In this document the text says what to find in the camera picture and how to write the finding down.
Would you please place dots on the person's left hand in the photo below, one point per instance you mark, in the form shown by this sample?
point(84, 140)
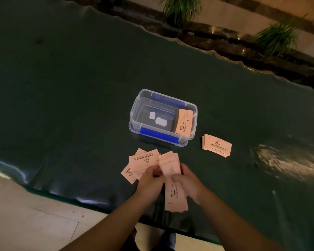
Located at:
point(149, 186)

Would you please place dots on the person's right hand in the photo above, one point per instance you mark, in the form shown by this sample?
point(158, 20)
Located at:
point(191, 185)

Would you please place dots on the person's right fingers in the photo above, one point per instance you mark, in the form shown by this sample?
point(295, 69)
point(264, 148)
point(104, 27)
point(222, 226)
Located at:
point(179, 178)

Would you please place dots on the person's left fingers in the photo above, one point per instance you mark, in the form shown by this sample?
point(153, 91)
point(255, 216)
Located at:
point(156, 171)

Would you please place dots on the bundle of pink cards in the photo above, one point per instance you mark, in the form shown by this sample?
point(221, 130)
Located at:
point(175, 199)

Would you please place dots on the person's right forearm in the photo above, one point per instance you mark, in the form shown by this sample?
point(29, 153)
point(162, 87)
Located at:
point(233, 224)

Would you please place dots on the person's left forearm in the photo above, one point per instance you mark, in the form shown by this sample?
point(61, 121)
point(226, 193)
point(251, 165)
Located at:
point(108, 227)

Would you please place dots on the loose pile of pink cards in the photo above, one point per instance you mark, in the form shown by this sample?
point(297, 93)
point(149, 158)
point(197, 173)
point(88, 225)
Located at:
point(142, 160)

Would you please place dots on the clear storage box, blue latches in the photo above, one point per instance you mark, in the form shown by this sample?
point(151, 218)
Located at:
point(146, 128)

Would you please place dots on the white oblong label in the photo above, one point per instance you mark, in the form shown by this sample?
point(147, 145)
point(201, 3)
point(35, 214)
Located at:
point(161, 122)

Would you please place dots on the neat stack of pink cards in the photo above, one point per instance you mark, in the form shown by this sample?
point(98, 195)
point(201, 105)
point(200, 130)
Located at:
point(216, 145)

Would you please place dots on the upright pink cards with brown edge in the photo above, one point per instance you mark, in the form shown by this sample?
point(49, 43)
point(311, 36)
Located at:
point(183, 122)

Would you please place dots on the small white square label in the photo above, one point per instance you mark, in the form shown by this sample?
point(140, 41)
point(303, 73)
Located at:
point(152, 115)

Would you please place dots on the person's dark shoe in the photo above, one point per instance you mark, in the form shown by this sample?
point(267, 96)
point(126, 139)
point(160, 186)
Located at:
point(167, 241)

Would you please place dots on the dark stone planter ledge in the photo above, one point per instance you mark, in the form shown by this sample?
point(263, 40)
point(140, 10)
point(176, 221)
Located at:
point(225, 47)

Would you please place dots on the green grass-like potted plant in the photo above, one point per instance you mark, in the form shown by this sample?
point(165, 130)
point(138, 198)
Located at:
point(180, 9)
point(276, 37)

